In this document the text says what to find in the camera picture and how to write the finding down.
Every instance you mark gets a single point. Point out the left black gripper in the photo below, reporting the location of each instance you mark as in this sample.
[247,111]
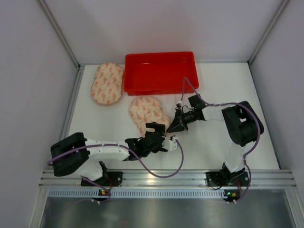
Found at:
[157,135]

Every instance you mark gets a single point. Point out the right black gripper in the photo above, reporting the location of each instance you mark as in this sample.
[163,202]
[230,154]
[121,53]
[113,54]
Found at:
[183,120]

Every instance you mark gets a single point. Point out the pink floral laundry bag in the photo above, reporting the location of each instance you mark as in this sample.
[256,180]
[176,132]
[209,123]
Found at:
[147,109]
[107,86]

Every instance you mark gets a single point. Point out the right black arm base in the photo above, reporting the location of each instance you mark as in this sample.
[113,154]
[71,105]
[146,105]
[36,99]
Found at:
[222,178]

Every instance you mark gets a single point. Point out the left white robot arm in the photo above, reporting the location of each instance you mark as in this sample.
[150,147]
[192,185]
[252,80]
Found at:
[84,157]

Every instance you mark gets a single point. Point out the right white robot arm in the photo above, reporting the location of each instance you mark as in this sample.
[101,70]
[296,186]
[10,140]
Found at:
[242,123]

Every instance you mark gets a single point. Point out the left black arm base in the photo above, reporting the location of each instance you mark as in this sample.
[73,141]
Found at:
[109,178]

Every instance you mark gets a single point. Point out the red plastic bin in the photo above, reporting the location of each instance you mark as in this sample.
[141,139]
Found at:
[159,73]

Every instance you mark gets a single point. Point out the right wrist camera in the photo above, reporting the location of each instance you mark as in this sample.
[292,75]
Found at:
[179,105]

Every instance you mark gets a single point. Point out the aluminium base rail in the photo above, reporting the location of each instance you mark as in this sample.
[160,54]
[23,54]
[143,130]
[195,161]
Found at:
[184,185]

